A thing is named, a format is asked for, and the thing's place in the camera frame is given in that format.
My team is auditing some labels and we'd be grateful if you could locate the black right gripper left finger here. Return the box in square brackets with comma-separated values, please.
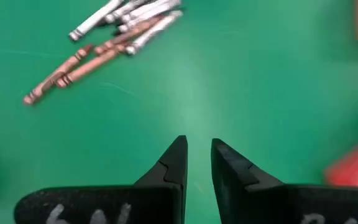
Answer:
[13, 135, 188, 224]

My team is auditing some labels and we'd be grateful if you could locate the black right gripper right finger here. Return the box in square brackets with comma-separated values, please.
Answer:
[211, 138, 358, 224]

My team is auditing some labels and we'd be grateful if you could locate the white crayon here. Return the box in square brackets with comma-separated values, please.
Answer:
[68, 0, 124, 42]

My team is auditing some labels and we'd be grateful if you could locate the red plastic basket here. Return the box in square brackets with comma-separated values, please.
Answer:
[324, 134, 358, 188]

